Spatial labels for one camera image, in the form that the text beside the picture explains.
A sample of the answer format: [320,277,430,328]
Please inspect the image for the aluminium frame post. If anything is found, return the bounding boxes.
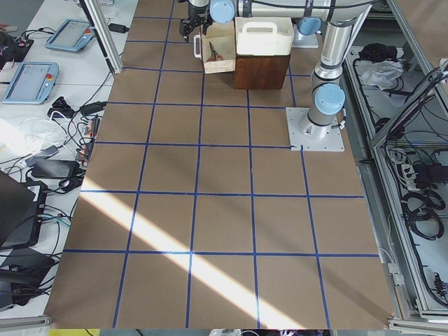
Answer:
[79,0,123,75]

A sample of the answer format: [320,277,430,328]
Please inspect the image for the black power adapter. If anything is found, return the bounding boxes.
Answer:
[31,159,80,179]

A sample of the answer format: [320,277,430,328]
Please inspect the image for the aluminium cage frame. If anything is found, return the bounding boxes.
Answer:
[342,1,447,335]

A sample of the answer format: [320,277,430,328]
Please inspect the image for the blue teach pendant lower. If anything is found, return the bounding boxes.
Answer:
[1,62,59,104]

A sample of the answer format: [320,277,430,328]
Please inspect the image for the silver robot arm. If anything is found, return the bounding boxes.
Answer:
[179,0,374,90]

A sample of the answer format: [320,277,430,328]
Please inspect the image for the crumpled white cloth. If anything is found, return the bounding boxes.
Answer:
[360,61,403,90]

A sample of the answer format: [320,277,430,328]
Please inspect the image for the blue teach pendant upper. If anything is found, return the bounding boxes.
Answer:
[45,19,95,53]

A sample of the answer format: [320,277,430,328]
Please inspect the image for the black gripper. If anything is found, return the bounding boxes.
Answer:
[180,5,213,43]

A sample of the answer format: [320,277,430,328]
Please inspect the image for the brown wooden box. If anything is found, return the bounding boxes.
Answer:
[234,55,291,90]

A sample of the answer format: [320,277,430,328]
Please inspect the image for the orange power strip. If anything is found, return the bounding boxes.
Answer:
[76,116,101,164]

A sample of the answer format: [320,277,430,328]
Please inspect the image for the black laptop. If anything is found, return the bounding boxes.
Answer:
[1,172,48,250]

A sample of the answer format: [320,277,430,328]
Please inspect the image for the cream plastic drawer cabinet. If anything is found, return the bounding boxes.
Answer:
[234,17,294,56]

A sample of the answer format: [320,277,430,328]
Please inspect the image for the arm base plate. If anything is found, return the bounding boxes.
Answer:
[286,107,344,153]

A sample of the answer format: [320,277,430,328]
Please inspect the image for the grey orange scissors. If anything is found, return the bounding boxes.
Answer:
[208,42,223,62]

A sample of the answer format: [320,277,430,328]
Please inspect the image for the blue teach pendant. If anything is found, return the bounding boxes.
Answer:
[1,62,59,104]
[45,19,95,53]

